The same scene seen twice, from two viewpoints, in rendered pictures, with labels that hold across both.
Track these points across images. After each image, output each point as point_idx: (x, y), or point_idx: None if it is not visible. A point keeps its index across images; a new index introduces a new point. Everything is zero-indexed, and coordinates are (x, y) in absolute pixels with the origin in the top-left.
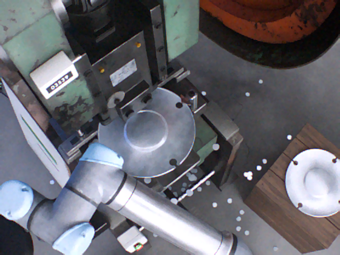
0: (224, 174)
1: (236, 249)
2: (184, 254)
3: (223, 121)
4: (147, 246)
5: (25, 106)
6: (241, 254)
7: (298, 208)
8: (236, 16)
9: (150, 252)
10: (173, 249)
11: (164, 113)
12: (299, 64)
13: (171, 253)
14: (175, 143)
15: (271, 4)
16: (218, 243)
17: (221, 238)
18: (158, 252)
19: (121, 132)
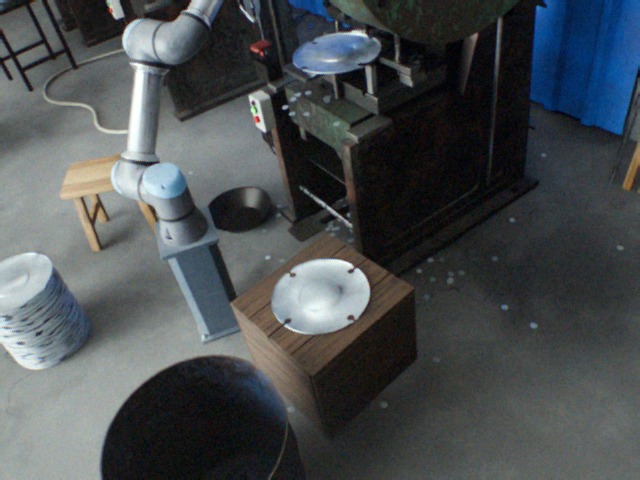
0: (353, 231)
1: (188, 16)
2: (281, 251)
3: (366, 127)
4: (292, 218)
5: None
6: (183, 21)
7: (288, 273)
8: None
9: (288, 225)
10: (288, 242)
11: (352, 58)
12: None
13: (284, 241)
14: (322, 66)
15: None
16: (194, 6)
17: (198, 9)
18: (287, 231)
19: (336, 43)
